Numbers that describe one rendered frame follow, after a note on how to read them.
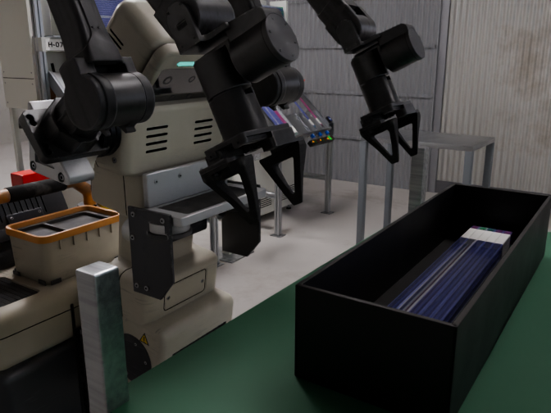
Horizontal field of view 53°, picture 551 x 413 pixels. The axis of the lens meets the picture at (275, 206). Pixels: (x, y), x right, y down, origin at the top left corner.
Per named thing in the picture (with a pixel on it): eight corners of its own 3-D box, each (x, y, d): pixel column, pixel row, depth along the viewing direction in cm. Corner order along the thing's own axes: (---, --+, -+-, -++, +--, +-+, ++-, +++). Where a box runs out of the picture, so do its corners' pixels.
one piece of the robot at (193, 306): (39, 383, 114) (29, 86, 93) (169, 314, 144) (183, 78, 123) (127, 446, 101) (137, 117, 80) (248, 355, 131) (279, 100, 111)
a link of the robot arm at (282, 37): (209, 15, 71) (161, 11, 65) (275, -35, 65) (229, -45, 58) (243, 100, 72) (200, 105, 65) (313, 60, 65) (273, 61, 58)
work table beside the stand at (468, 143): (459, 279, 327) (472, 147, 305) (355, 255, 367) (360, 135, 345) (482, 257, 362) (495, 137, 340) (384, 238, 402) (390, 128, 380)
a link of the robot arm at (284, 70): (254, 84, 120) (239, 85, 116) (285, 56, 114) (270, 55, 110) (275, 120, 119) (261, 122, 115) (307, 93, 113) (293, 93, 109)
